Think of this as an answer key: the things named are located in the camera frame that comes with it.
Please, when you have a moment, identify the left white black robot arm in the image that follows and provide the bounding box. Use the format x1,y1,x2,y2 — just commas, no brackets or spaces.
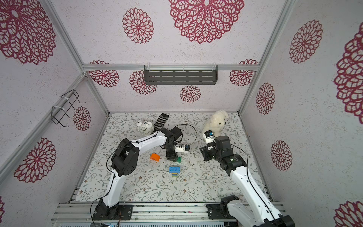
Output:
90,126,182,221

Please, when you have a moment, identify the black wire wall rack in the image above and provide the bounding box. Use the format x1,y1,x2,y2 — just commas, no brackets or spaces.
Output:
50,89,85,128

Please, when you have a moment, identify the black grey striped sock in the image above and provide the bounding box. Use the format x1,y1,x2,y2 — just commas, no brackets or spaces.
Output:
153,113,169,132

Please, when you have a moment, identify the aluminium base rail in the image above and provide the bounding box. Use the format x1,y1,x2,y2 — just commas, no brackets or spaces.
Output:
50,202,289,225

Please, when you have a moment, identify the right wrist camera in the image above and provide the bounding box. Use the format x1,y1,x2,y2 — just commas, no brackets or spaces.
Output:
202,130,215,144

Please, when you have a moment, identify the grey wall shelf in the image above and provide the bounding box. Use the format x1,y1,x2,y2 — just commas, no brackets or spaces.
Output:
144,65,218,85

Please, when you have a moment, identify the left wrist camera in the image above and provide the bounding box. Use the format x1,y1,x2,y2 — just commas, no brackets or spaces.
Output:
175,144,190,153

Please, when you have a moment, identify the light blue long lego brick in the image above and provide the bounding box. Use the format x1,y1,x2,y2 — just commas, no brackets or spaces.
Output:
169,166,181,174

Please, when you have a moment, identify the white teddy bear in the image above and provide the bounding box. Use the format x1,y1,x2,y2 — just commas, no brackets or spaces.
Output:
202,110,229,137

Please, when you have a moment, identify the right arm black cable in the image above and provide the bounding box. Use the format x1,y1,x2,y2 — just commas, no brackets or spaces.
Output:
229,143,276,222

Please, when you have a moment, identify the orange lego brick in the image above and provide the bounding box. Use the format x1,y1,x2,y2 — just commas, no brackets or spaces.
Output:
150,153,160,162

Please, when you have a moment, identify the white alarm clock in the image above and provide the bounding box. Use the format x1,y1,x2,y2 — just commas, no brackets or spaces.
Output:
137,120,154,136

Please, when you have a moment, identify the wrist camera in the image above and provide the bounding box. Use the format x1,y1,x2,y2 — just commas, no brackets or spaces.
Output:
202,130,215,144
175,144,190,153

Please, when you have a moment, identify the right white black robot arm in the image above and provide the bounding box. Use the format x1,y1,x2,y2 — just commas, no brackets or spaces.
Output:
199,131,295,227

